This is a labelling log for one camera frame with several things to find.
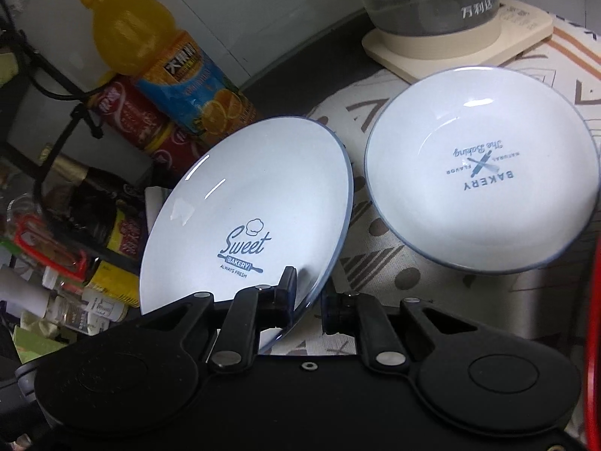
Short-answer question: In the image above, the cream kettle base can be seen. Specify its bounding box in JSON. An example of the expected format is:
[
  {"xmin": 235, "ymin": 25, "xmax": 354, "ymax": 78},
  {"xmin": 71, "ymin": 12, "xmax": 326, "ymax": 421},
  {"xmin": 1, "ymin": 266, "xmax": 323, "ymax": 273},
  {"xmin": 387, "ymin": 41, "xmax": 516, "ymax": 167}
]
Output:
[{"xmin": 362, "ymin": 0, "xmax": 553, "ymax": 83}]

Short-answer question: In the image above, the black metal shelf rack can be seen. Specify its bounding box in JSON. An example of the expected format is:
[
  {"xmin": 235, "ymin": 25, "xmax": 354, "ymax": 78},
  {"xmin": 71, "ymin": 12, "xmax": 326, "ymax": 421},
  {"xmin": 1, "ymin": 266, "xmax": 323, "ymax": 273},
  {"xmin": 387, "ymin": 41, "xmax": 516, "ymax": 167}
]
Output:
[{"xmin": 1, "ymin": 0, "xmax": 104, "ymax": 207}]

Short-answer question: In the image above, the white Sweet Bakery plate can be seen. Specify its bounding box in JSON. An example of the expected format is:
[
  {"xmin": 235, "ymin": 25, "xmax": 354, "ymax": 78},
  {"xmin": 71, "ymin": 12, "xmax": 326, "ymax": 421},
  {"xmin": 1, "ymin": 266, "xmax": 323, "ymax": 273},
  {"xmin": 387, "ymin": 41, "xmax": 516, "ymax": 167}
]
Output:
[{"xmin": 138, "ymin": 115, "xmax": 355, "ymax": 353}]

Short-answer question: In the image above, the dark soy sauce bottle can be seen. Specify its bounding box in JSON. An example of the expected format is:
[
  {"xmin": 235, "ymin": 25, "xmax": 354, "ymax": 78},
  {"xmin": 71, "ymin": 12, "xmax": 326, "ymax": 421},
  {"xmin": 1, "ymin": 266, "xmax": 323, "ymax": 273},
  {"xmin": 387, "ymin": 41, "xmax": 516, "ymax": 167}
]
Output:
[{"xmin": 44, "ymin": 154, "xmax": 145, "ymax": 261}]

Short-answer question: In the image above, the orange juice bottle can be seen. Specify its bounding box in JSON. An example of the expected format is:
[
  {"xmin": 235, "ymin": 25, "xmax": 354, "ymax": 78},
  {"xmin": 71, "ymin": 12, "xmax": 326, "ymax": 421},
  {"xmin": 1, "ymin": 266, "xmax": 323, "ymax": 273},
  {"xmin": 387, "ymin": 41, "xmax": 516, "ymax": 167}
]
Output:
[{"xmin": 80, "ymin": 0, "xmax": 259, "ymax": 145}]

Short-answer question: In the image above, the white cap spray bottle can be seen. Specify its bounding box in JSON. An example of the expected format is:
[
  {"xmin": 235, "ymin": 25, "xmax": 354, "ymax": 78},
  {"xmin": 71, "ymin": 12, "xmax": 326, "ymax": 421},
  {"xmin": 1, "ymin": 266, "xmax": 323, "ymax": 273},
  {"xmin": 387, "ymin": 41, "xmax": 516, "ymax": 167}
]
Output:
[{"xmin": 0, "ymin": 266, "xmax": 51, "ymax": 318}]

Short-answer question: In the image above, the red and black bowl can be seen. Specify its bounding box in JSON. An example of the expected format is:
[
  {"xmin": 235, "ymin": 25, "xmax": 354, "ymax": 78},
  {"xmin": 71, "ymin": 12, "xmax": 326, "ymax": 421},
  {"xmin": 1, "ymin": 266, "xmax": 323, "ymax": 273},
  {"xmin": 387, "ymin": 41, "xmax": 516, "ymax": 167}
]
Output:
[{"xmin": 583, "ymin": 240, "xmax": 601, "ymax": 451}]

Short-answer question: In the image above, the patterned fringed tablecloth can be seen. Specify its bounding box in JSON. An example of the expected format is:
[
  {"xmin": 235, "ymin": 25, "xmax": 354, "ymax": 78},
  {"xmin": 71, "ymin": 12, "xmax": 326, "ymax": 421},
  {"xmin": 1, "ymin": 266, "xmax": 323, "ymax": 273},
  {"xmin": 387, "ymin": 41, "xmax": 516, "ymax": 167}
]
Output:
[{"xmin": 261, "ymin": 13, "xmax": 601, "ymax": 357}]

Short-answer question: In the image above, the upper red drink can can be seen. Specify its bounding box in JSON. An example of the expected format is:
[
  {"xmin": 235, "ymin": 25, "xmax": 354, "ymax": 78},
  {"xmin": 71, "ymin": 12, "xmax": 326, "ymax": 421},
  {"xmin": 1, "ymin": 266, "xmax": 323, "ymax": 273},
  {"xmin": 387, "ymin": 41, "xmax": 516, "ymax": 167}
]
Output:
[{"xmin": 89, "ymin": 76, "xmax": 169, "ymax": 150}]

